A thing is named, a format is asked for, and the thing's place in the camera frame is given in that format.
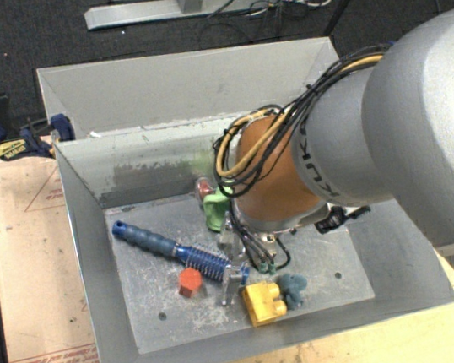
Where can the black cylinder on white bracket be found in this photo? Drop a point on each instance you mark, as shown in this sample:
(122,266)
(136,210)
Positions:
(332,219)

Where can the green plastic toy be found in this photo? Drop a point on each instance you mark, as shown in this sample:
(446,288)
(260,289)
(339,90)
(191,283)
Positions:
(215,212)

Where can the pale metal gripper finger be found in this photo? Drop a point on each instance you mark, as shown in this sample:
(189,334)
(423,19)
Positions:
(231,289)

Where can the orange hexagonal block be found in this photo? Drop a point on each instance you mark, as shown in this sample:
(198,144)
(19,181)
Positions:
(190,281)

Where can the grey-blue toy elephant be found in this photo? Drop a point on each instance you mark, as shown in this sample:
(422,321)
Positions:
(293,287)

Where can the brown cardboard board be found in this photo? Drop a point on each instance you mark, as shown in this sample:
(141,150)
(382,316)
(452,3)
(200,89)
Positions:
(35,266)

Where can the yellow toy brick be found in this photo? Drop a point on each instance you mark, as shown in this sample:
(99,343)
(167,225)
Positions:
(261,303)

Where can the grey metal bin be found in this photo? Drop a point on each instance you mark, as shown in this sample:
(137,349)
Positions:
(162,314)

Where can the red and clear small object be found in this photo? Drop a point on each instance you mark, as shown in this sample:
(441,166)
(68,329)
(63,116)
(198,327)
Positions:
(204,188)

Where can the blue bristle brush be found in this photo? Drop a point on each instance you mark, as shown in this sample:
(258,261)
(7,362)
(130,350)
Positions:
(151,240)

